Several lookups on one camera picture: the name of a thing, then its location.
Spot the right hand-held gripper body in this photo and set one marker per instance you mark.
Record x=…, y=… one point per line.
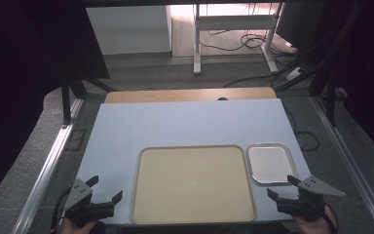
x=315, y=187

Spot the white desk frame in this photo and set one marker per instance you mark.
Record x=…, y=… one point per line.
x=197, y=48

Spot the white cabinet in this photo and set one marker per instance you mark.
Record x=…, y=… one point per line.
x=130, y=29

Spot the wooden table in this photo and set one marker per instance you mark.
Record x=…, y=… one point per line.
x=181, y=95

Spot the dark monitor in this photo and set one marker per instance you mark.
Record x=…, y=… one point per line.
x=290, y=22

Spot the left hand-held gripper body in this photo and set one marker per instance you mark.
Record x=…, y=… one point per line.
x=78, y=194

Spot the large beige plastic tray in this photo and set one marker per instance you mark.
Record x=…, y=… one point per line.
x=193, y=185

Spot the black metal stand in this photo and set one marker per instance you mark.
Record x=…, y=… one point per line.
x=66, y=100
x=330, y=97

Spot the person's right hand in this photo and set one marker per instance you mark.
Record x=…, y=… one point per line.
x=311, y=226

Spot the aluminium frame rail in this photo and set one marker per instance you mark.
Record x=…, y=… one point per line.
x=347, y=159
x=48, y=165

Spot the white power strip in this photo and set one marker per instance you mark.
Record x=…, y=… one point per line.
x=294, y=73

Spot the black table grommet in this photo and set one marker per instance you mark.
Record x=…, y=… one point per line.
x=222, y=98

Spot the person's left hand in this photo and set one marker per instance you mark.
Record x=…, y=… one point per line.
x=74, y=228

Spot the small metal tray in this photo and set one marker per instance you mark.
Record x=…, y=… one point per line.
x=270, y=163

